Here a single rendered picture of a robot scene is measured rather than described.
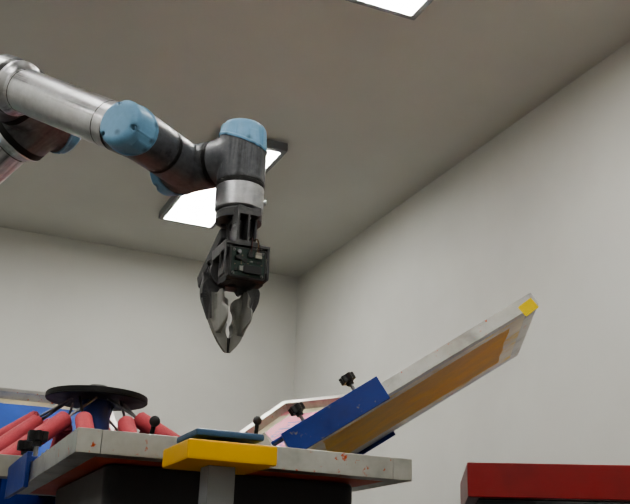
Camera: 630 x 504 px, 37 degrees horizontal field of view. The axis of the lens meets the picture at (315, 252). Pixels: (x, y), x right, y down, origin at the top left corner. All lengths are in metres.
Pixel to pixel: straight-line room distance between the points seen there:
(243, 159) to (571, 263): 2.92
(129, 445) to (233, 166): 0.46
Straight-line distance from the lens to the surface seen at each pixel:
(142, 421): 2.86
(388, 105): 4.62
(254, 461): 1.32
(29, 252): 6.56
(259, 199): 1.43
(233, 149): 1.45
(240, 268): 1.36
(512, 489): 2.59
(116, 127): 1.41
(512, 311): 2.62
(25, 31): 4.33
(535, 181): 4.56
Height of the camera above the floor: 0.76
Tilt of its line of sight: 20 degrees up
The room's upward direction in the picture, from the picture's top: 2 degrees clockwise
